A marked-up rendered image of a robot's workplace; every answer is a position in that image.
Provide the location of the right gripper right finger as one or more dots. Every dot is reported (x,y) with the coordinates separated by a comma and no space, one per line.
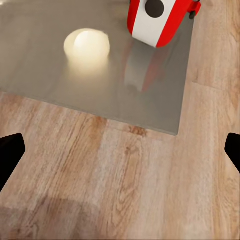
(232,149)

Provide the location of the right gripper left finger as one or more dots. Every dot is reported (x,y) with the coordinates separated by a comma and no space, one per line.
(12,148)

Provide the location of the radio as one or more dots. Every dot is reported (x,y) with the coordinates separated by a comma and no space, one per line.
(155,22)

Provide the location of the coffee table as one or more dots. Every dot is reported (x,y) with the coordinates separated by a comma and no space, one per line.
(80,54)

